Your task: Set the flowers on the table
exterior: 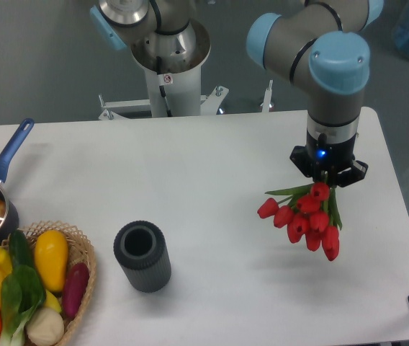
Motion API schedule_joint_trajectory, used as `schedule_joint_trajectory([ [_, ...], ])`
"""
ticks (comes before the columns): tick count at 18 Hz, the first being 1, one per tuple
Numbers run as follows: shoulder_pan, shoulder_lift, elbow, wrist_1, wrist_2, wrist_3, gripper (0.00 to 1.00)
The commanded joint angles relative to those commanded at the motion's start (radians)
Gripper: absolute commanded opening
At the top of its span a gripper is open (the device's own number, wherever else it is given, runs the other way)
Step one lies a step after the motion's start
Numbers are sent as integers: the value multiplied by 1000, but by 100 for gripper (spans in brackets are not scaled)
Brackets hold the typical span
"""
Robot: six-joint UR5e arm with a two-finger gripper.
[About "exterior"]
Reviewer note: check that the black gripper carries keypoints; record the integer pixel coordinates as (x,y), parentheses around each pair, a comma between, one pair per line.
(328,154)

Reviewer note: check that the red tulip bouquet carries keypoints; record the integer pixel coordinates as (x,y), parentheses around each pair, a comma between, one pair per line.
(308,212)

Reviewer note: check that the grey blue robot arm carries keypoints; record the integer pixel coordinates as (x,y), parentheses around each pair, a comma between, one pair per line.
(318,50)

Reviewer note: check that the dark grey ribbed vase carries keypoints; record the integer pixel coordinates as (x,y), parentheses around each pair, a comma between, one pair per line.
(141,251)

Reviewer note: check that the woven wicker basket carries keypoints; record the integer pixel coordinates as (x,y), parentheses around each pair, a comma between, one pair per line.
(80,249)

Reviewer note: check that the purple eggplant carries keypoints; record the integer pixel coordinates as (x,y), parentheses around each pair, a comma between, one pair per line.
(74,289)

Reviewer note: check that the yellow squash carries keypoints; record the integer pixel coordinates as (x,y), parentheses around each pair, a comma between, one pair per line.
(51,257)

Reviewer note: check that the yellow banana piece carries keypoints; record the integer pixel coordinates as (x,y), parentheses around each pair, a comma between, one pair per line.
(52,302)

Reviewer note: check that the green cucumber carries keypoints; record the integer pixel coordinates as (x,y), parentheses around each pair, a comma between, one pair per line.
(19,250)

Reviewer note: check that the beige onion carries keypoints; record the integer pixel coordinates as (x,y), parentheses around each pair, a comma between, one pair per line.
(46,327)

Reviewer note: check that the green bok choy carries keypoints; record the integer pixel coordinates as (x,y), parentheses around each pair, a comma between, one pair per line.
(22,294)

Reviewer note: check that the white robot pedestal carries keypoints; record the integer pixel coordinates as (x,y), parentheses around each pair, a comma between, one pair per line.
(172,66)

